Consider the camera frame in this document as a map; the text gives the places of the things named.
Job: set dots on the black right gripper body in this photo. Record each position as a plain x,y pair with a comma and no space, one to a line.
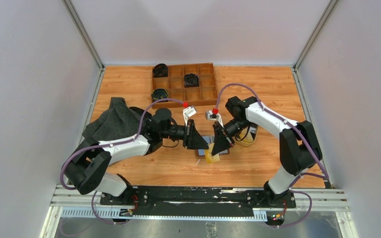
231,129

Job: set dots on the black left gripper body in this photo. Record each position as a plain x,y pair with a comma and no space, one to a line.
179,133

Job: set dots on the brown leather card holder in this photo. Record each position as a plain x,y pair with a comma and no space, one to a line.
209,140

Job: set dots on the gold VIP card 8835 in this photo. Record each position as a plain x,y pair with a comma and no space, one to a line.
210,158

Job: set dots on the yellow oval card tray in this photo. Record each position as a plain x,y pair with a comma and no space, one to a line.
247,136

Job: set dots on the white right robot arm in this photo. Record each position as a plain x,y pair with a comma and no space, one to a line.
299,149

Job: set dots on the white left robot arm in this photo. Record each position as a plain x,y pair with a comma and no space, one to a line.
87,167

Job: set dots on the black-green coiled belt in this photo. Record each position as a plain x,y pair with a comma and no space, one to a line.
159,93

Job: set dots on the wooden compartment tray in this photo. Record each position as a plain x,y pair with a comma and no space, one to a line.
204,95

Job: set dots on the dark grey dotted cloth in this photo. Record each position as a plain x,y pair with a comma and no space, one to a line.
118,122

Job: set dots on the black coiled belt middle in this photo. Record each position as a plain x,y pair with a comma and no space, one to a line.
191,80

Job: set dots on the black coiled belt top-left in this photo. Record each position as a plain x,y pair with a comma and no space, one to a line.
160,70

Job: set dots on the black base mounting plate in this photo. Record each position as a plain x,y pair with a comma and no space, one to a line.
185,201

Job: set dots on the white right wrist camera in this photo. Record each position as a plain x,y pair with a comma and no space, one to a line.
216,118

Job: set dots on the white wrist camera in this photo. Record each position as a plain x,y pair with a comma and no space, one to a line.
216,118
188,112

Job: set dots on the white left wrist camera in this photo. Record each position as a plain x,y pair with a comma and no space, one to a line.
188,112

